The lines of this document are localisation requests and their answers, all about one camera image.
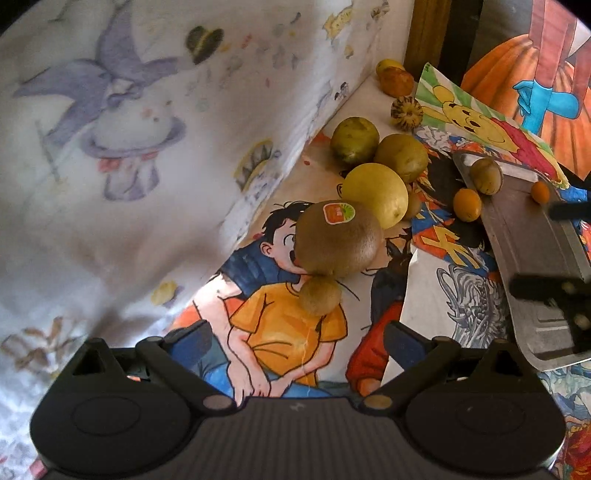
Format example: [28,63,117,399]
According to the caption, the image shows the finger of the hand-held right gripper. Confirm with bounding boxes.
[509,273,591,356]
[547,202,591,221]

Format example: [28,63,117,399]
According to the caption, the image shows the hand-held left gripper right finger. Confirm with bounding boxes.
[360,320,532,411]

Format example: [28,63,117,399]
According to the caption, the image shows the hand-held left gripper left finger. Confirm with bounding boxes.
[65,320,236,414]

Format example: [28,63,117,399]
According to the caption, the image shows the metal tray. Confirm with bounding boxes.
[451,151,591,371]

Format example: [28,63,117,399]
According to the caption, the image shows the small brown kiwi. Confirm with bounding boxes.
[405,187,423,220]
[299,274,343,317]

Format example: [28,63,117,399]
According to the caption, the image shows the large kiwi with sticker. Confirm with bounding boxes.
[295,200,384,278]

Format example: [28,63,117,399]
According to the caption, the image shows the round yellow fruit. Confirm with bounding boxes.
[341,163,410,230]

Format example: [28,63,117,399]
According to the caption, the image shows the speckled yellow-brown pear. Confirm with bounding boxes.
[373,133,430,184]

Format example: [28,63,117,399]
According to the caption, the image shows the grey line drawing poster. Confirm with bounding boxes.
[383,244,522,398]

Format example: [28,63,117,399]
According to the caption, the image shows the anime character poster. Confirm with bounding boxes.
[164,124,502,402]

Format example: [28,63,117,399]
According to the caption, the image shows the striped brown round fruit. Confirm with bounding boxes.
[469,158,503,195]

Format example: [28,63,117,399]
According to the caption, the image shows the colourful blue and red poster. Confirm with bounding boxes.
[413,124,591,480]

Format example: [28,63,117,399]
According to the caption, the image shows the yellow bear drawing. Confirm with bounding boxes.
[414,62,571,190]

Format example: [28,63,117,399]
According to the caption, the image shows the small striped melon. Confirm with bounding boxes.
[390,96,424,127]

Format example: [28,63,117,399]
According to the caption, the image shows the green-yellow pear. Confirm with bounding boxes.
[329,117,380,166]

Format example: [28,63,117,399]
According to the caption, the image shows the reddish-brown round fruit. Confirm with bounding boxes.
[379,67,415,97]

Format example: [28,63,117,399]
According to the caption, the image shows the small yellow fruit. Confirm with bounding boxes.
[375,59,407,77]

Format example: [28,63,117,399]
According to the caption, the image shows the wall poster with orange dress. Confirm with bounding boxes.
[461,0,591,174]

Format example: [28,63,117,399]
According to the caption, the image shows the wooden post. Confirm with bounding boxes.
[404,0,451,84]

